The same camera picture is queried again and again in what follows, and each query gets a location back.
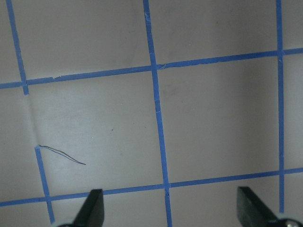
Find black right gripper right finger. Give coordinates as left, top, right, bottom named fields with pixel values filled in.
left=237, top=187, right=279, bottom=227

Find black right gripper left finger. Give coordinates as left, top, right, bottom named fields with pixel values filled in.
left=72, top=189, right=105, bottom=227

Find thin loose tape strand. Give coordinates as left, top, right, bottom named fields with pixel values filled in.
left=38, top=144, right=86, bottom=166

